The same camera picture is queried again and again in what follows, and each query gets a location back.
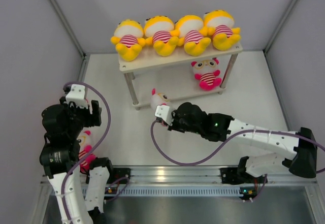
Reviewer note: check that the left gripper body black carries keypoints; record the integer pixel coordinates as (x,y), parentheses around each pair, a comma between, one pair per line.
(82,116)

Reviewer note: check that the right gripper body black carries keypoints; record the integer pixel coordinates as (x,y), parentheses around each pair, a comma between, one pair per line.
(177,125)

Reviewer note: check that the pink plush with glasses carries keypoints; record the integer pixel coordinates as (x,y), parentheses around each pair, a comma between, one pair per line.
(86,143)

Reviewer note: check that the pink plush face down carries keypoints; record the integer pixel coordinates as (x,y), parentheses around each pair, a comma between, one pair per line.
(207,73)

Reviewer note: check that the yellow frog plush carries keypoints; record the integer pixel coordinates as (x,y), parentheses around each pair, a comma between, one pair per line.
(160,33)
(128,39)
(221,29)
(193,35)

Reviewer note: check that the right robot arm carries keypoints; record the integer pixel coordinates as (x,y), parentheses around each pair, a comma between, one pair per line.
(293,151)

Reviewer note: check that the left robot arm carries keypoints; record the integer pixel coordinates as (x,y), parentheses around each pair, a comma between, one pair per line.
(60,158)

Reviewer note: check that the white two-tier shelf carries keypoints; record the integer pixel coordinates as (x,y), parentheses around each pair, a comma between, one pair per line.
(173,74)

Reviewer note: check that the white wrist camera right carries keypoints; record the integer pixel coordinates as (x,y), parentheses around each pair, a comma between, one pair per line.
(164,112)

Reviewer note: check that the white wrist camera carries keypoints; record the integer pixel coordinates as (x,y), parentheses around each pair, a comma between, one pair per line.
(164,112)
(76,93)

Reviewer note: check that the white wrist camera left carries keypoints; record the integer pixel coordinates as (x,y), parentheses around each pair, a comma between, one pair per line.
(76,93)

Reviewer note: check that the aluminium rail frame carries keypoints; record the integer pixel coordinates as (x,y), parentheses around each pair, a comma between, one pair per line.
(198,175)

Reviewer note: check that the perforated cable duct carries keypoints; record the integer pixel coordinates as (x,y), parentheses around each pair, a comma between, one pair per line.
(183,191)

